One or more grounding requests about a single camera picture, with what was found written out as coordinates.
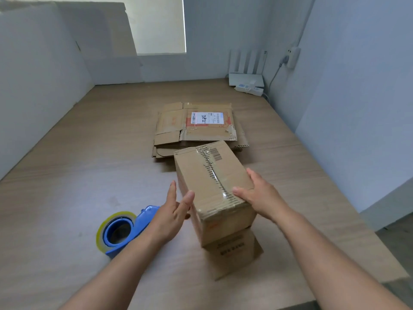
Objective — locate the person's right hand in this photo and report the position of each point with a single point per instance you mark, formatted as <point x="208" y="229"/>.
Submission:
<point x="264" y="196"/>

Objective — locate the person's right forearm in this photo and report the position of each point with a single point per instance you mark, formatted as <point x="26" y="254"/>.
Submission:
<point x="332" y="264"/>

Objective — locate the red-printed cardboard box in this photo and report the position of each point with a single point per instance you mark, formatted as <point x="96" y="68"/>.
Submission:
<point x="193" y="177"/>

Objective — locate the clear yellowish tape roll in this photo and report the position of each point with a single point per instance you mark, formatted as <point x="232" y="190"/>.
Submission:
<point x="100" y="238"/>

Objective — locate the person's left forearm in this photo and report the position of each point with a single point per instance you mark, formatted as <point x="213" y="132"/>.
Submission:
<point x="113" y="280"/>

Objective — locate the blue tape dispenser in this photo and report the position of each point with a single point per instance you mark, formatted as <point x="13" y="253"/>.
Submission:
<point x="142" y="222"/>

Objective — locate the bright window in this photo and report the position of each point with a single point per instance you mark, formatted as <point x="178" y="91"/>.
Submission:
<point x="155" y="25"/>

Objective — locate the person's left hand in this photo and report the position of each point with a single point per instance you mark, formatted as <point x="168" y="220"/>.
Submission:
<point x="167" y="219"/>

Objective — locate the stack of cardboard boxes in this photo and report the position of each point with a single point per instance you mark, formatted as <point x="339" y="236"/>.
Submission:
<point x="161" y="152"/>

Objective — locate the white router with antennas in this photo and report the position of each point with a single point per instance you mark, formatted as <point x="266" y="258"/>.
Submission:
<point x="245" y="80"/>

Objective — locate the white-labelled cardboard box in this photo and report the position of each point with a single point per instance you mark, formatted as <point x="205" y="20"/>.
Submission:
<point x="167" y="122"/>

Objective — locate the white power strip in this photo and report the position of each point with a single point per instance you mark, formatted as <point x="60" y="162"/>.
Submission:
<point x="255" y="91"/>

